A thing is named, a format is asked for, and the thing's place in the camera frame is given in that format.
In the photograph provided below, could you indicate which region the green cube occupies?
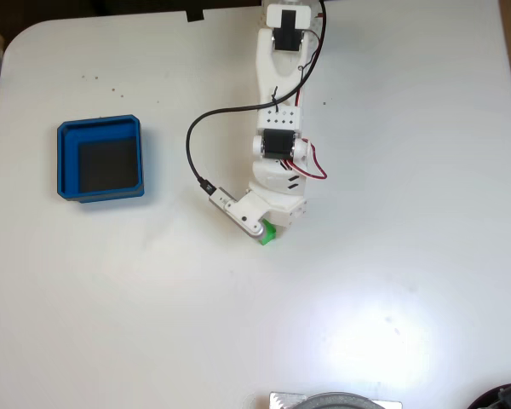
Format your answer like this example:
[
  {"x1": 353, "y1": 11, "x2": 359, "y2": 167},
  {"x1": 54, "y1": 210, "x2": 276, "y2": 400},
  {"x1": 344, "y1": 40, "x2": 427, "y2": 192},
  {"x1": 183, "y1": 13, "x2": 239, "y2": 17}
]
[{"x1": 259, "y1": 218, "x2": 278, "y2": 247}]

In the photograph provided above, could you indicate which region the blue box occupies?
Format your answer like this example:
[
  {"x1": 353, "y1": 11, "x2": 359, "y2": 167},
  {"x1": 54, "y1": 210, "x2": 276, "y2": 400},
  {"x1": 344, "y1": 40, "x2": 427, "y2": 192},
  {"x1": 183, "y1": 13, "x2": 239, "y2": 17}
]
[{"x1": 56, "y1": 113, "x2": 146, "y2": 205}]

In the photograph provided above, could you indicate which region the black round stand base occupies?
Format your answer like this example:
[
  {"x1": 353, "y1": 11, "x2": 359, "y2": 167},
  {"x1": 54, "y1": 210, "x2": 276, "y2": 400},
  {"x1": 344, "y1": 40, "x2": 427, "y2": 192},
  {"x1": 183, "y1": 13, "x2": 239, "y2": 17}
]
[
  {"x1": 301, "y1": 391, "x2": 387, "y2": 409},
  {"x1": 466, "y1": 377, "x2": 511, "y2": 409}
]

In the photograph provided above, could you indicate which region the red motor wire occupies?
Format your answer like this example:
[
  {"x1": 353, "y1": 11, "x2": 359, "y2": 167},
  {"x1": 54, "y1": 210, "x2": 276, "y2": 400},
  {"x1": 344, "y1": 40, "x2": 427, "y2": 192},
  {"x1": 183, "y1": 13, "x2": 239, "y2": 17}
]
[{"x1": 287, "y1": 136, "x2": 329, "y2": 182}]

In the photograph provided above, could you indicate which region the silver gripper camera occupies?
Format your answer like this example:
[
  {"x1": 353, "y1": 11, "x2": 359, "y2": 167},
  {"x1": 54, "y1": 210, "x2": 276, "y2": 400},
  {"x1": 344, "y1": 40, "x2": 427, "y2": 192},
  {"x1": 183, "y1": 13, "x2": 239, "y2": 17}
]
[{"x1": 208, "y1": 186, "x2": 267, "y2": 239}]

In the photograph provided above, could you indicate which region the silver metal plate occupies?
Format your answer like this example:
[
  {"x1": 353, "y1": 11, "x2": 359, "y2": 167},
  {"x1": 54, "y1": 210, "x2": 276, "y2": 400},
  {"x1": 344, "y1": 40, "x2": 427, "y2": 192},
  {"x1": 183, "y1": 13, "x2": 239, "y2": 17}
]
[{"x1": 268, "y1": 391, "x2": 404, "y2": 409}]

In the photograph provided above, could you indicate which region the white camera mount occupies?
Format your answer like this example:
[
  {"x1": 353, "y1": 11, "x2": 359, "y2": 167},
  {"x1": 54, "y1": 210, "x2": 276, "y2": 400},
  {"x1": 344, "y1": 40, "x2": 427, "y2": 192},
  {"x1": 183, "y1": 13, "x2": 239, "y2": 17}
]
[{"x1": 224, "y1": 191, "x2": 274, "y2": 228}]

